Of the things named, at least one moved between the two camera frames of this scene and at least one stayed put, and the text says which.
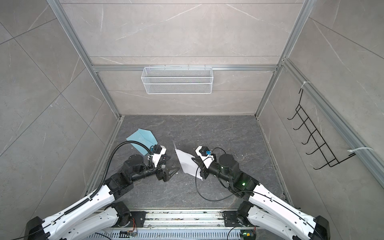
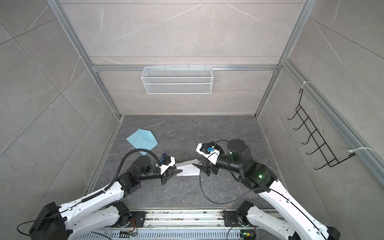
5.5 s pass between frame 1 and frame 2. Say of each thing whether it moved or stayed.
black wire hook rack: stayed
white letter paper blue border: moved
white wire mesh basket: stayed
